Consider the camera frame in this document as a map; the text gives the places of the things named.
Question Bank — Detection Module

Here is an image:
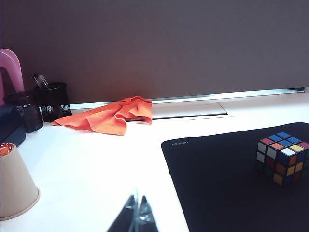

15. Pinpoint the beige paper cup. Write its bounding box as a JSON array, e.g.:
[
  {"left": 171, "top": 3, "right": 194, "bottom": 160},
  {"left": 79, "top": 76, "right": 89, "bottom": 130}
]
[{"left": 0, "top": 142, "right": 41, "bottom": 221}]

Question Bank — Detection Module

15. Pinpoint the multicoloured Rubik's cube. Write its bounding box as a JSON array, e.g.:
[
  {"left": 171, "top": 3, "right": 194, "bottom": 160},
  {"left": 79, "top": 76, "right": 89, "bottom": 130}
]
[{"left": 255, "top": 131, "right": 309, "bottom": 187}]

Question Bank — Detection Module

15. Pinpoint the dark blue box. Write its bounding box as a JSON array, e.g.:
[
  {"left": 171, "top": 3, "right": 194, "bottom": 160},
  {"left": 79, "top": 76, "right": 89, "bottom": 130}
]
[{"left": 0, "top": 104, "right": 27, "bottom": 150}]

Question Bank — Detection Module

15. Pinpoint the orange cloth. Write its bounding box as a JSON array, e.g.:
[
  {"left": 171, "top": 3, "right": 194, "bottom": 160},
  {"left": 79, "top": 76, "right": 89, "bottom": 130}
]
[{"left": 52, "top": 95, "right": 153, "bottom": 136}]

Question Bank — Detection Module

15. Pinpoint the red white-dotted small item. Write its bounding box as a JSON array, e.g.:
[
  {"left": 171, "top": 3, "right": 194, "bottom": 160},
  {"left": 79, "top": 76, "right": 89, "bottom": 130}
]
[{"left": 0, "top": 143, "right": 12, "bottom": 158}]

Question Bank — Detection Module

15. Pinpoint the white desk cable flap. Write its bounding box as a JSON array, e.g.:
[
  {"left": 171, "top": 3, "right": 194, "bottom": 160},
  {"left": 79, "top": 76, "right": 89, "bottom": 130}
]
[{"left": 125, "top": 102, "right": 228, "bottom": 121}]

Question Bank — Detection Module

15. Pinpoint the black mesh pen holder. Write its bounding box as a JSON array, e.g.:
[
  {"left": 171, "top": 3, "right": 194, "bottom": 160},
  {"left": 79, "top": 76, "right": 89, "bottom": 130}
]
[{"left": 33, "top": 82, "right": 72, "bottom": 123}]

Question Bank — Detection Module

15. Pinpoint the gray desk divider panel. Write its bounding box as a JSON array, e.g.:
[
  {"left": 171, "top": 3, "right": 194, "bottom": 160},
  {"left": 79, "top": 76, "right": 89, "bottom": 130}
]
[{"left": 0, "top": 0, "right": 309, "bottom": 105}]

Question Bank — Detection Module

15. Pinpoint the pink translucent plastic arch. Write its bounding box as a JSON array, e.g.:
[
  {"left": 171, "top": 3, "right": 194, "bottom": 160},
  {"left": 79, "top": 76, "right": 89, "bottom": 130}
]
[{"left": 0, "top": 48, "right": 25, "bottom": 106}]

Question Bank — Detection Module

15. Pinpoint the black mouse pad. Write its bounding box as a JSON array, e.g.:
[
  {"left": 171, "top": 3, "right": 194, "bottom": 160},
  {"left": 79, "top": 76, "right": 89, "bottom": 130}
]
[{"left": 161, "top": 122, "right": 309, "bottom": 232}]

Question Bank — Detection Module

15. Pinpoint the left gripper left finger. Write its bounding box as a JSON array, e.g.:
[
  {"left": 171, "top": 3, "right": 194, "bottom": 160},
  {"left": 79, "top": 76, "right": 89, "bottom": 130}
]
[{"left": 106, "top": 189, "right": 138, "bottom": 232}]

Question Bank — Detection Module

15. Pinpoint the dark translucent cup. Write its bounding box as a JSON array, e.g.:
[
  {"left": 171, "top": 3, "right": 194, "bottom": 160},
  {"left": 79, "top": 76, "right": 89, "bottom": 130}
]
[{"left": 3, "top": 90, "right": 44, "bottom": 134}]

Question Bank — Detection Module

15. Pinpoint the metal clip in holder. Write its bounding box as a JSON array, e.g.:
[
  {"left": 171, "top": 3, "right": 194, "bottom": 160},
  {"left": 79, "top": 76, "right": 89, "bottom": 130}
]
[{"left": 33, "top": 74, "right": 49, "bottom": 89}]

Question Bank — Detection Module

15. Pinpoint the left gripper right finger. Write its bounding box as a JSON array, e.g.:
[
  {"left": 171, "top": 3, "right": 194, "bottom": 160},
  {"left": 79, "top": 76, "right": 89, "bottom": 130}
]
[{"left": 137, "top": 195, "right": 159, "bottom": 232}]

